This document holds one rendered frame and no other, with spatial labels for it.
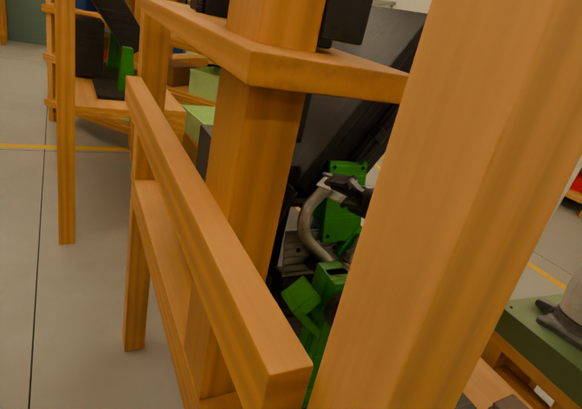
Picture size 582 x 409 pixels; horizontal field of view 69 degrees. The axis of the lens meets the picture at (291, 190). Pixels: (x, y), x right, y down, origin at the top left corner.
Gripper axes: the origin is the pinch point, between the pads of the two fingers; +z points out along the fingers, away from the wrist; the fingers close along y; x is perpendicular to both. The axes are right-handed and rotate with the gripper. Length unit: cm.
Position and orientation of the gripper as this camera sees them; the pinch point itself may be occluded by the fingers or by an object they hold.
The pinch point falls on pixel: (332, 189)
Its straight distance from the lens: 100.0
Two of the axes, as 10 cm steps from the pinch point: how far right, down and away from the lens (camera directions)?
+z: -4.5, -1.9, 8.7
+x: -7.0, 6.8, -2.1
